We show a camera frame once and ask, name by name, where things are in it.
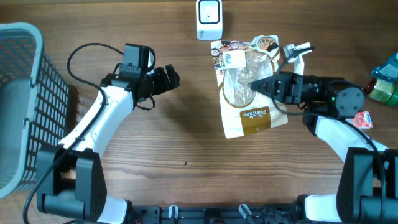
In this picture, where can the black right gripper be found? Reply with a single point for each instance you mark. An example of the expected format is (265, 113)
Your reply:
(288, 87)

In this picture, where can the grey plastic mesh basket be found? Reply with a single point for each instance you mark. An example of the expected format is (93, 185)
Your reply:
(35, 99)

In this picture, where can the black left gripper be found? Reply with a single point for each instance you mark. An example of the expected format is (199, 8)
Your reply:
(163, 84)

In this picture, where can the green lidded jar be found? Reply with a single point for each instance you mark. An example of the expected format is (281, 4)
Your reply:
(382, 91)

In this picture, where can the teal Listerine mouthwash bottle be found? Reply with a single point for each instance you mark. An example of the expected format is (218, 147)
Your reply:
(388, 70)

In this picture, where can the red Kleenex tissue pack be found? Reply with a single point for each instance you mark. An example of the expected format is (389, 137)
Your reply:
(362, 120)

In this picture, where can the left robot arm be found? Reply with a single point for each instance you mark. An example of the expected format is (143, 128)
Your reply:
(71, 181)

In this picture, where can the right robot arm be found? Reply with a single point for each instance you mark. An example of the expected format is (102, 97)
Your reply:
(367, 192)

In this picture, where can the white snack pouch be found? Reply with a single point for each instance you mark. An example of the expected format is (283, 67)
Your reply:
(238, 64)

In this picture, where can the white barcode scanner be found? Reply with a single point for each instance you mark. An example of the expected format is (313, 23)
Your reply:
(209, 19)

